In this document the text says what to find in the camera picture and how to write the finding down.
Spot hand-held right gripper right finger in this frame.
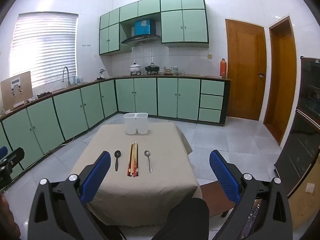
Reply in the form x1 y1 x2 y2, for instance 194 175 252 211
209 150 293 240

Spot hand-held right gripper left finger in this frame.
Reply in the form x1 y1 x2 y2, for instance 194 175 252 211
27 151 125 240

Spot black spoon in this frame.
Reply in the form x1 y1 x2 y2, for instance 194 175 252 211
114 150 121 172

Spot bundle of wooden chopsticks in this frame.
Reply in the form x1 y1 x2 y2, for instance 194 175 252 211
127 141 140 178

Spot silver spoon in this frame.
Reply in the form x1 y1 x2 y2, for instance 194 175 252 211
144 150 152 173

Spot white utensil holder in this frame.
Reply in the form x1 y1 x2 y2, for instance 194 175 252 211
124 113 148 135

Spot person's left forearm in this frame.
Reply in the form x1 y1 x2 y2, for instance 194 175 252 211
0 194 22 240

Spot brown wooden stool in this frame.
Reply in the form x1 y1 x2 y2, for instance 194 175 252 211
200 181 235 218

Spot beige tablecloth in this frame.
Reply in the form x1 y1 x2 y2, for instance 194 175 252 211
71 122 203 228

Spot person's dark trouser leg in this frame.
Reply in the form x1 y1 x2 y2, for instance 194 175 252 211
150 197 210 240

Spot wooden board with white scale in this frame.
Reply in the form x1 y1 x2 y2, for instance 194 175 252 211
0 71 34 113

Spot cardboard box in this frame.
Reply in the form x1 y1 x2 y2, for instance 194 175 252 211
287 170 320 230

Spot black glass-front cabinet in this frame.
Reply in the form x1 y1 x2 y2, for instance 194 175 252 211
274 56 320 197

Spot green base cabinets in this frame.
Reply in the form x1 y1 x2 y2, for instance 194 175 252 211
0 76 232 180

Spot steel kitchen faucet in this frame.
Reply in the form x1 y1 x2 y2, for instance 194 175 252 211
62 66 71 87

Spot closed wooden door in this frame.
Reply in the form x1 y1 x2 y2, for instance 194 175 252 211
225 18 267 121

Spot white window blinds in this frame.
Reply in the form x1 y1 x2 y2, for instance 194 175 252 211
9 12 78 89

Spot white cooking pot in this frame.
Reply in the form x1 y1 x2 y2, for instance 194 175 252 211
129 63 142 75

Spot black cooking pot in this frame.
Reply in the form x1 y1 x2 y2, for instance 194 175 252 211
145 63 160 74

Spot black range hood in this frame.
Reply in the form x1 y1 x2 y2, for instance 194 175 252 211
121 34 162 46

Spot blue box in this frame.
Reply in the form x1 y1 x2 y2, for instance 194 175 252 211
134 19 153 35

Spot white floor cable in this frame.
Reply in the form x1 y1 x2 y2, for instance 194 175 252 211
44 136 75 155

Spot wooden door with frame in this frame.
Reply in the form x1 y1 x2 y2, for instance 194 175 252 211
263 16 297 145

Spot green wall cabinets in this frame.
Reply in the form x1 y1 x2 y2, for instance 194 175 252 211
99 0 209 55

